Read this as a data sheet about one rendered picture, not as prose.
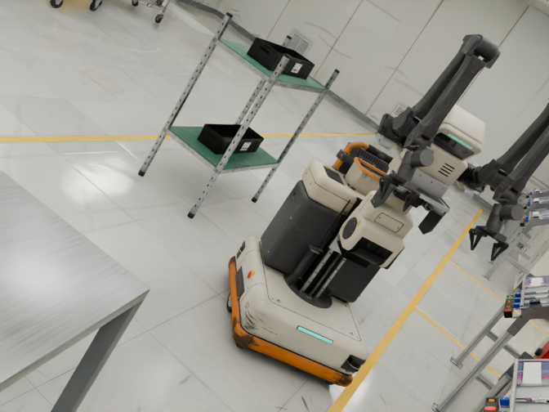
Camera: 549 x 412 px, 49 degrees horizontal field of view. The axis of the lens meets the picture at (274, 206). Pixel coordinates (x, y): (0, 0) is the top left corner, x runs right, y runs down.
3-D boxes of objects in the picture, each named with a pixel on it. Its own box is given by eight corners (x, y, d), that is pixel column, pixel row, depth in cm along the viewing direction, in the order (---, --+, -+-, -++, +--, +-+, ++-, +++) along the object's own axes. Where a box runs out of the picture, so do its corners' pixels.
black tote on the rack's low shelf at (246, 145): (216, 155, 361) (225, 140, 357) (195, 138, 365) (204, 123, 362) (256, 152, 413) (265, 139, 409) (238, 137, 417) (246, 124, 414)
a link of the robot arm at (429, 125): (496, 49, 207) (472, 33, 203) (504, 52, 202) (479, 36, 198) (422, 152, 221) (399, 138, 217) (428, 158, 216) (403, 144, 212)
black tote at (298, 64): (268, 69, 340) (278, 52, 336) (246, 53, 345) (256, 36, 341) (305, 79, 392) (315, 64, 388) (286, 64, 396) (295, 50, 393)
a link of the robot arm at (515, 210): (513, 195, 232) (497, 185, 229) (536, 195, 221) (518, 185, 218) (502, 223, 230) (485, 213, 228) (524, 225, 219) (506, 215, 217)
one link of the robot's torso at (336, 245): (326, 241, 279) (356, 199, 271) (374, 266, 288) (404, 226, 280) (337, 271, 255) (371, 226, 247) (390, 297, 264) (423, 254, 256)
